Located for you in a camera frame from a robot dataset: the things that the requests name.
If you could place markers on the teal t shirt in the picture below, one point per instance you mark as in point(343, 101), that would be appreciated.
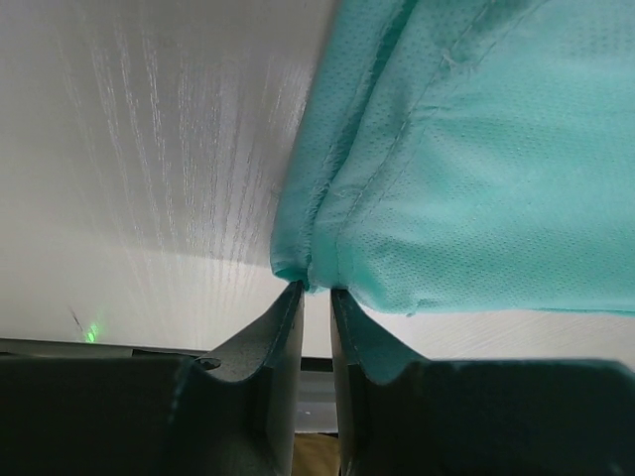
point(467, 156)

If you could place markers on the aluminium front frame rail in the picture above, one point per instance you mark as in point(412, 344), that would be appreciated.
point(316, 411)

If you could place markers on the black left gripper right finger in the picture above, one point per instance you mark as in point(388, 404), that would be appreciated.
point(400, 413)

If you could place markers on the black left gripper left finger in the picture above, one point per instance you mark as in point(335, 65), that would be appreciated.
point(229, 411)

